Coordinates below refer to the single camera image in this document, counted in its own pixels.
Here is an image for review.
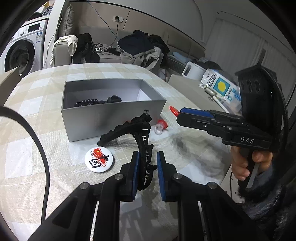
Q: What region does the beige chair back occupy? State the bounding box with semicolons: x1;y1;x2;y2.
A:
0;67;20;100

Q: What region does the white wall socket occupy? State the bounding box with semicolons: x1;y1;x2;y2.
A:
112;16;124;23

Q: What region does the white washing machine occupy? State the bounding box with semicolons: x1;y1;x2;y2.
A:
1;16;49;78

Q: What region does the lemon tissue pack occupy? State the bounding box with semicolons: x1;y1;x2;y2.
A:
200;69;241;113

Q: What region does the black jacket on armrest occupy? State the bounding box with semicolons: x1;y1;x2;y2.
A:
72;33;100;64

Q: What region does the black hair claw clip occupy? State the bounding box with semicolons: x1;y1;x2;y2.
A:
97;113;152;146

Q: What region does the blue cable on wall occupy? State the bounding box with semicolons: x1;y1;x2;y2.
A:
87;0;121;47

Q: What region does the grey open cardboard box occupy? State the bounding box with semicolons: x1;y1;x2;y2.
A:
61;78;166;142

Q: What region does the black toothed hair clip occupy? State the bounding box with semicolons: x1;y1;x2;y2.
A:
132;130;157;191

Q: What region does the round white china badge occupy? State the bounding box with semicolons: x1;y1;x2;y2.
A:
84;147;114;173

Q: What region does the white electric kettle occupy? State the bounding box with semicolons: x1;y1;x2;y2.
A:
182;61;206;81

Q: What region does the black hair scrunchie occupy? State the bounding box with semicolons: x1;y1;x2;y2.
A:
99;95;122;104

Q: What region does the black bead bracelet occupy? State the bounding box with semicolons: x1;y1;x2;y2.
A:
74;98;100;108

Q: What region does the checkered beige tablecloth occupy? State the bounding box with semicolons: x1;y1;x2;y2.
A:
0;62;239;241

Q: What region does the pile of dark clothes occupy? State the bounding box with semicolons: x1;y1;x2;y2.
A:
117;30;170;73

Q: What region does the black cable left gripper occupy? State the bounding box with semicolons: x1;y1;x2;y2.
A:
0;105;51;224

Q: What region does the white curtain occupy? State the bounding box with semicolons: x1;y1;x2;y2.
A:
205;19;295;100

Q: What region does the right hand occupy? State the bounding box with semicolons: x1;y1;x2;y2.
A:
230;146;273;182

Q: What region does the grey striped cushion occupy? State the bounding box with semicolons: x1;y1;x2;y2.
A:
58;5;74;38

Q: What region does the white cloth on armrest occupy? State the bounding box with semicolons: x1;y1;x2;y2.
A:
50;35;78;67

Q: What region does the grey sofa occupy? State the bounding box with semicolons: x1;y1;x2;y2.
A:
49;34;172;70

